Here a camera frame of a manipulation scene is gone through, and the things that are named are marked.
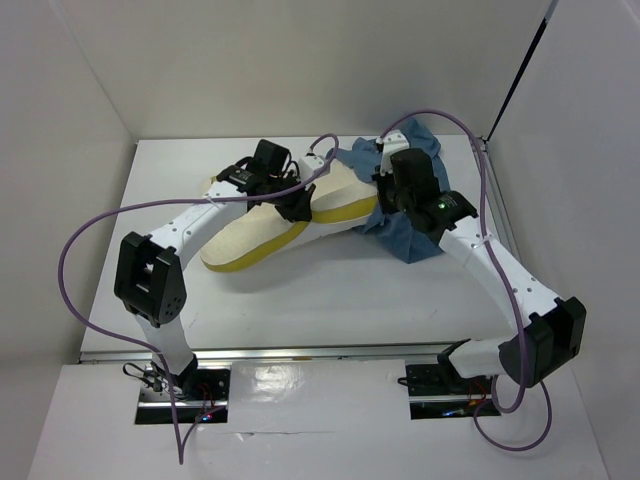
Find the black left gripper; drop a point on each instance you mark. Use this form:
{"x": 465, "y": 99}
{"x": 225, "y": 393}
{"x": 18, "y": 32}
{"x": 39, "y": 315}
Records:
{"x": 300, "y": 209}

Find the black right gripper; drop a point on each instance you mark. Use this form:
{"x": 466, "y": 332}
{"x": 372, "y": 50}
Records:
{"x": 381, "y": 181}

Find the blue fabric pillowcase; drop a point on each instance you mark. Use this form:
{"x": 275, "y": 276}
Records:
{"x": 394, "y": 231}

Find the cream pillow with yellow band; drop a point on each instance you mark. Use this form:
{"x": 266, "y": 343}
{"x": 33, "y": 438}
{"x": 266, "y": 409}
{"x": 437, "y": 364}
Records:
{"x": 339, "y": 203}

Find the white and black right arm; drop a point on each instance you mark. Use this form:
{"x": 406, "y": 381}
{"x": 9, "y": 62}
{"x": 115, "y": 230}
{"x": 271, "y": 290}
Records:
{"x": 545, "y": 330}

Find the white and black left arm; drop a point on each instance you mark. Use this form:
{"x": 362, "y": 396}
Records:
{"x": 149, "y": 276}

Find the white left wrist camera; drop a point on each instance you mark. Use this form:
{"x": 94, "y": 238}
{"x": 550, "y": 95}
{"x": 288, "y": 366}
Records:
{"x": 312, "y": 166}

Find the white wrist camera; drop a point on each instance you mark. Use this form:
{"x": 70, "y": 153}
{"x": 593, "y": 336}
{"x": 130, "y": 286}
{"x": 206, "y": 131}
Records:
{"x": 312, "y": 166}
{"x": 387, "y": 145}

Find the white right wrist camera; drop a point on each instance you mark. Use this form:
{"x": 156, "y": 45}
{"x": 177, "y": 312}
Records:
{"x": 387, "y": 145}

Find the aluminium front rail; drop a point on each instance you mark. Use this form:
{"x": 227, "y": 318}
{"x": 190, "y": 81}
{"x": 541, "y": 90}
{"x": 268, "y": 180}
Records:
{"x": 422, "y": 352}

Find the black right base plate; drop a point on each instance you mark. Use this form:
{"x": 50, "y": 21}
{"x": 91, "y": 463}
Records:
{"x": 435, "y": 393}

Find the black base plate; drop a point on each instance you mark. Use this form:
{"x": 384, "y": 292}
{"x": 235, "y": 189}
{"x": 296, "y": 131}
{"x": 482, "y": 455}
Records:
{"x": 206, "y": 397}
{"x": 435, "y": 393}

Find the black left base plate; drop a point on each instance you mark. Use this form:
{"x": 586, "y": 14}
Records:
{"x": 206, "y": 397}

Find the black vertical corner post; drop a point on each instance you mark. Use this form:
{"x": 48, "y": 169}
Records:
{"x": 523, "y": 66}

